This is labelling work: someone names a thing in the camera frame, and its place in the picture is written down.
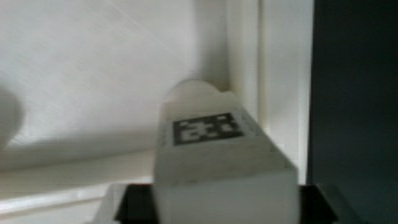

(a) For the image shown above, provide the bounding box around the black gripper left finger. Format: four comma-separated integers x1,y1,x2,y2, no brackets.
114,184,160,224

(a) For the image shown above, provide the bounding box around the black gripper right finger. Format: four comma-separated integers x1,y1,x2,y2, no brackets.
299,184,340,224

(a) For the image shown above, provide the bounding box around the white table leg with tag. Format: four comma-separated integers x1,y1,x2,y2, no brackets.
153,80,301,224

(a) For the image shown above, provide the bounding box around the white square tabletop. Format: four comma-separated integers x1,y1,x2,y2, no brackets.
0,0,315,224

